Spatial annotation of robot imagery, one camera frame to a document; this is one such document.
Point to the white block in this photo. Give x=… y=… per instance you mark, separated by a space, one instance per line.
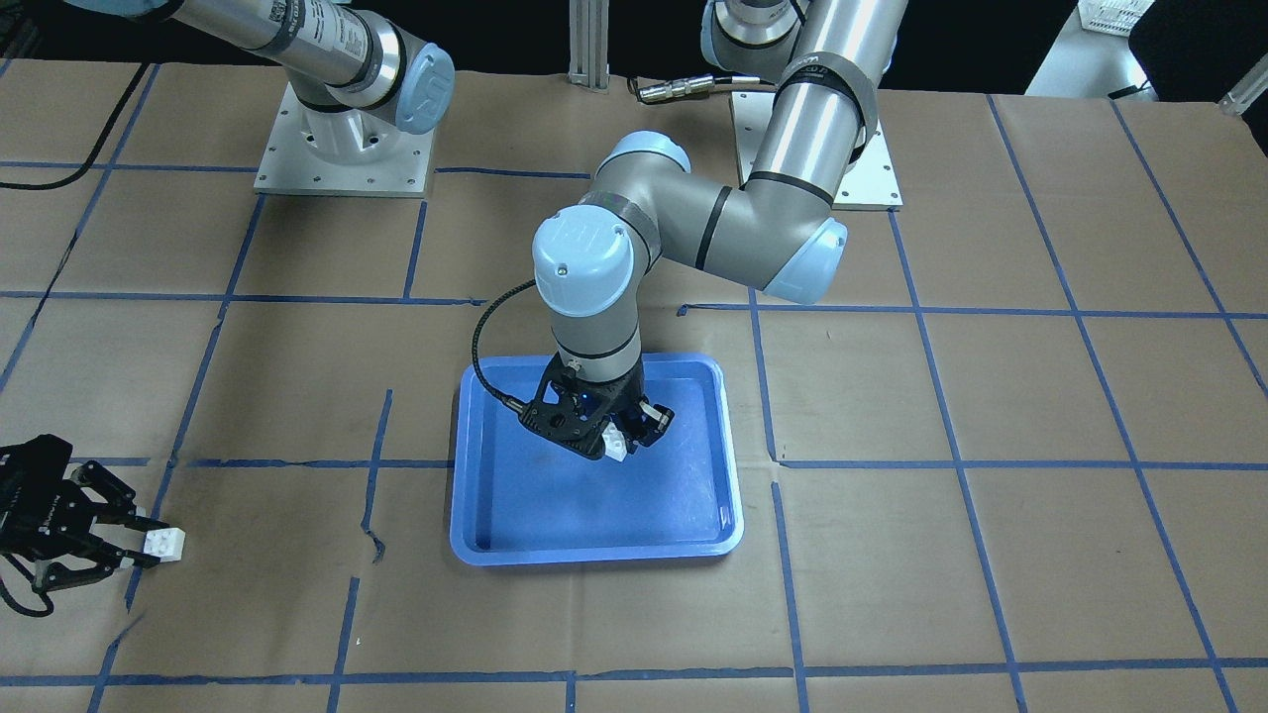
x=614 y=443
x=166 y=544

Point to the aluminium frame post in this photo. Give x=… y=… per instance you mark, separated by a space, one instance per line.
x=588 y=44

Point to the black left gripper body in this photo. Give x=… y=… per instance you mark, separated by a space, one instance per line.
x=628 y=393

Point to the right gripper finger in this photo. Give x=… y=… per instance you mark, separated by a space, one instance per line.
x=102 y=497
x=55 y=576

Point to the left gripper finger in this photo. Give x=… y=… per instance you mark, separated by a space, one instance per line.
x=584 y=437
x=646 y=423

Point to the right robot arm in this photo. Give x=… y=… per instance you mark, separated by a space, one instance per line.
x=337 y=58

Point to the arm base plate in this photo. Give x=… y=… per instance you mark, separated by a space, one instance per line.
x=815 y=154
x=342 y=154

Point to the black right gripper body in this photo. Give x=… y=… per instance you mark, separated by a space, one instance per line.
x=28 y=507

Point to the blue plastic tray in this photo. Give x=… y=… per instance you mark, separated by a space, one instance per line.
x=518 y=499

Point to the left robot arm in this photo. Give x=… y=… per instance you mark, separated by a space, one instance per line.
x=773 y=233

